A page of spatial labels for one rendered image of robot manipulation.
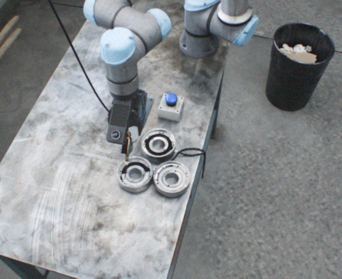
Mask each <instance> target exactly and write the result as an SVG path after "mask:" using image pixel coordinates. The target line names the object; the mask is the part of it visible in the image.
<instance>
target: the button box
mask: <svg viewBox="0 0 342 279"><path fill-rule="evenodd" d="M166 95H168V94H166V93H164V95H163V97H162V100H161V103H160V104H159V108H158V118H164V119H168V120H170V121H176V122H179V121H180V117H181V114H182V110H183V107H184V97H180V96H177V97H178V100H177V101H176V102H175V104H168V103H167V102H166V101H165V97H166Z"/></svg>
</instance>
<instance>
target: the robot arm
mask: <svg viewBox="0 0 342 279"><path fill-rule="evenodd" d="M135 2H136V0H86V1H85V3H84V14H85V17H86V18H87V19H88V20H90V21H91V22H92V23H94V24H96V25H97V26H98V27H102V28H104V29H106V30H107V31H106V32H105V33H104V34H103V35H102V37H101V51H100V52H101V57H102V59H103V64H104V69H105V77H106V80H107V84H108V88H109V92H110V95H111V96H112V97H114V98H113V101H112V103H111V104H112V107H110V110H109V112H108V123H109V128H108V133H107V137H106V140H107V141H108V142H110V143H116V144H119V145H123V144H124V143H125V142H126V140H127V134H128V131H130V132H131V142H134V143H135V142H137V141H138V139H139V137H140V135H141V132H142V129H143V126H144V122H143V120H142V118H141V117H139V116H140V115H139V111H140V106H141V104H142V109H144V108H145V105H146V97H145V90H140V89H139V76H138V71H137V62H138V61H140V60H141V59H142V58H143V57H144V56H145V55H146V54H147V53H149V52H150V51H151V50H153V48H154V47H155V46H157V45H158V44H159V43H161V42H162V41H163V39H164V38H165V37H166V36H167V35H169V34H170V32H171V28H172V26H171V21H170V19H169V17H168V16H167V14H166V13H165V12H164V11H162V10H160V9H158V8H152V9H151V10H149V11H147V12H146V13H142V12H139V11H137V10H135V9H133V8H132V6H133V5H134V3H135ZM258 22H259V18H258V17H257V16H256V15H253V13H252V6H251V4H250V3H249V2H248V0H221V1H219V0H185V27H184V30H183V32H182V34H181V37H180V49H181V51H182V52H183V53H184V54H185V55H187V56H190V57H192V58H199V59H205V58H209V57H211V56H213V54H215V53H216V51H217V50H218V45H219V41H218V37H219V38H221V39H224V40H226V41H228V42H230V43H232V44H235V45H237V46H238V47H243V46H245V45H246V44H247V43H248V42H249V40H250V39H251V37H252V35H253V34H254V32H255V29H256V27H257V25H258ZM140 92H142V94H141V96H140V95H138V93H139V94H140Z"/></svg>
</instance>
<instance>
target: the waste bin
mask: <svg viewBox="0 0 342 279"><path fill-rule="evenodd" d="M283 44H286V45H287V46H289V47H292V49H293V48H294V47H295V46H296V45H302V46H303V47H306V46H310V47H311V51H310V52H308V51H307V53H311V54H313V55H316V56H317V57H316V61H315V63H302V62H301V61H297V60H294V59H292V58H290V57H288V56H286V55H284V53H283V52H281V50H280V49H281V48H284V47H283ZM334 52H335V46H334V43H333V40H332V38H331V37H330V35H329V34H328V33H327V32H325V30H323V29H321V28H319V27H317V26H314V25H311V24H307V23H303V22H293V23H288V24H285V25H281V26H280V27H279V28H278V29H277V30H276V31H275V32H274V35H273V44H272V50H271V55H270V56H271V59H270V65H269V71H268V77H267V79H268V80H267V86H266V96H267V99H268V100H269V101H270V102H271V104H272V105H273V106H275V107H277V108H279V109H282V110H287V111H298V110H301V109H302V108H303V107H304V106H305V105H306V104H307V103H308V101H309V99H310V98H311V96H312V94H313V92H314V90H315V88H316V86H317V84H318V82H319V80H320V79H321V76H322V74H323V72H324V71H325V69H326V68H327V66H328V64H329V62H330V61H331V59H332V58H333V56H334Z"/></svg>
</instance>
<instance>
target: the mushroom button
mask: <svg viewBox="0 0 342 279"><path fill-rule="evenodd" d="M177 100H178V97H177V96H176V95H175V94H173V93H169V94H168V95H166V97H165V101H166V102H167V103H168V104H175V102H176V101H177Z"/></svg>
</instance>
